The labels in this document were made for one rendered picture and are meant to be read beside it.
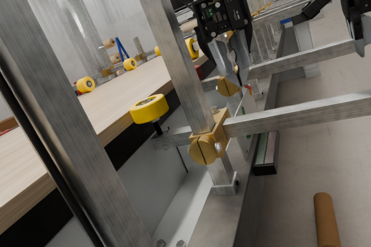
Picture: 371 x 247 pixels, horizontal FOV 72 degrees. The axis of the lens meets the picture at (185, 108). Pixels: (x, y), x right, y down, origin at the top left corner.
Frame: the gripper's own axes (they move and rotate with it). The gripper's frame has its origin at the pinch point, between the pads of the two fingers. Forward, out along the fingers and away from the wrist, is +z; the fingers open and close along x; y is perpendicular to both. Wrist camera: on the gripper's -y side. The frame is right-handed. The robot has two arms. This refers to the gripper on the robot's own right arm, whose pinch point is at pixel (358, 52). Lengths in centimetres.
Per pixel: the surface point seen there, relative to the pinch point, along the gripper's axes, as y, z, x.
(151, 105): -39.0, -8.0, -27.7
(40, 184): -46, -7, -50
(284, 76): -41, 77, 263
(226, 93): -30.1, -0.8, -8.4
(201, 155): -29.7, 1.5, -33.4
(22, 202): -46, -6, -53
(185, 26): -138, -24, 251
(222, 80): -29.9, -4.4, -8.4
